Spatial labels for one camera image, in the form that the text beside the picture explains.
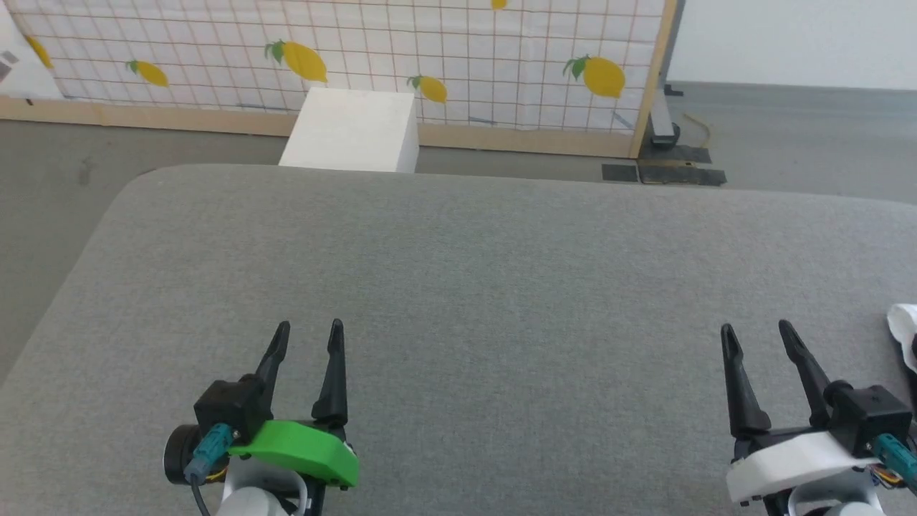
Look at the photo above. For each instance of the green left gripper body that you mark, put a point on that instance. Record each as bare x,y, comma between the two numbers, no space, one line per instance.
301,451

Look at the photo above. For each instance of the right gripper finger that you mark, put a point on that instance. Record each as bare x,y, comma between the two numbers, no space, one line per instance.
741,387
809,373

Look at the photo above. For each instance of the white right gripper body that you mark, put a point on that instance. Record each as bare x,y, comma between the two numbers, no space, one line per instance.
795,466

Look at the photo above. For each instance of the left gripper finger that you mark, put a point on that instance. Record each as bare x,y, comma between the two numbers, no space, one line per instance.
271,365
332,380

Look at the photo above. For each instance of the white shirt with black sleeves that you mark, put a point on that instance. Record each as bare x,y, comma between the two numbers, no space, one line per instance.
906,322

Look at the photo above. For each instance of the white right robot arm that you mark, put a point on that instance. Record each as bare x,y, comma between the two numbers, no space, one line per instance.
831,498

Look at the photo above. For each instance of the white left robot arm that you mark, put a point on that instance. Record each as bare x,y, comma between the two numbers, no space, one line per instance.
261,494

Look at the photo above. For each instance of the grey fabric sofa cushion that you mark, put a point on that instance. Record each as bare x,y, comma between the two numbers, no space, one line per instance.
466,287

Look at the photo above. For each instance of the long black floor tape patch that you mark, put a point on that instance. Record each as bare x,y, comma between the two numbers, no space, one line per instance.
680,176

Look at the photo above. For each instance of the black floor tape strip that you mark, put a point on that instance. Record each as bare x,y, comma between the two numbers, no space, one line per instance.
677,154

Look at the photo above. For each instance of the small black floor tape patch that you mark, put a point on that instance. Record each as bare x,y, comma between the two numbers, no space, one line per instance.
620,173

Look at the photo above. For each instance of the white rectangular box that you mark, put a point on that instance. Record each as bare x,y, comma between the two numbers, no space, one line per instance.
354,132

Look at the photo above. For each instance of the grey metal partition foot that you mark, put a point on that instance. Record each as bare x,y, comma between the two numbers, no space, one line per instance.
663,125

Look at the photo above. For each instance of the lemon print partition screen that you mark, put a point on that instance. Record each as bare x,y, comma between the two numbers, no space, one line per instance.
466,64

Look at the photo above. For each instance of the white board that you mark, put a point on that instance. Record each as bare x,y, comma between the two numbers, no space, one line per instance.
25,72

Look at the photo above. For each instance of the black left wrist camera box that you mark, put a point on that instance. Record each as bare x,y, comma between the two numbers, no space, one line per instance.
231,408

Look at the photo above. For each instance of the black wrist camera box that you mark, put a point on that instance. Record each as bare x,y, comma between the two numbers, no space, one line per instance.
870,416
231,408

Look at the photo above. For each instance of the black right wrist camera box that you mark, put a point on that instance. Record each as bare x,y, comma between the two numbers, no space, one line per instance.
870,416

